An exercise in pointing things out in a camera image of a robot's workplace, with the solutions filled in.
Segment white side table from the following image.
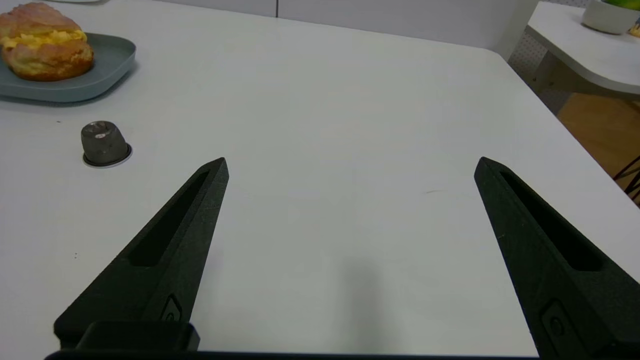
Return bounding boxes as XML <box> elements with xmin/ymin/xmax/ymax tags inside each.
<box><xmin>524</xmin><ymin>0</ymin><xmax>640</xmax><ymax>97</ymax></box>

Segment grey square dish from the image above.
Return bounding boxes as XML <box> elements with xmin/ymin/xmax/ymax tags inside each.
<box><xmin>0</xmin><ymin>32</ymin><xmax>137</xmax><ymax>104</ymax></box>

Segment white bowl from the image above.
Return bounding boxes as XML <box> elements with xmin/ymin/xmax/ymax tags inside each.
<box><xmin>581</xmin><ymin>0</ymin><xmax>640</xmax><ymax>35</ymax></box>

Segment black chair legs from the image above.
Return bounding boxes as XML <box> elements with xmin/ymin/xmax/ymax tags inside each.
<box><xmin>613</xmin><ymin>154</ymin><xmax>640</xmax><ymax>202</ymax></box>

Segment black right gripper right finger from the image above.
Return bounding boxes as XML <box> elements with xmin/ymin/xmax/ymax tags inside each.
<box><xmin>473</xmin><ymin>156</ymin><xmax>640</xmax><ymax>360</ymax></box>

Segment cream puff bread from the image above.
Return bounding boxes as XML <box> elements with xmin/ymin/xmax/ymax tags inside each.
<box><xmin>0</xmin><ymin>2</ymin><xmax>95</xmax><ymax>82</ymax></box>

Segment dark coffee capsule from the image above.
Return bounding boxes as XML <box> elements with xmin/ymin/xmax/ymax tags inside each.
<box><xmin>80</xmin><ymin>120</ymin><xmax>133</xmax><ymax>169</ymax></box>

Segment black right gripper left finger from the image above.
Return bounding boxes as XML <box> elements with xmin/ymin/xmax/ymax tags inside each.
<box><xmin>53</xmin><ymin>157</ymin><xmax>230</xmax><ymax>351</ymax></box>

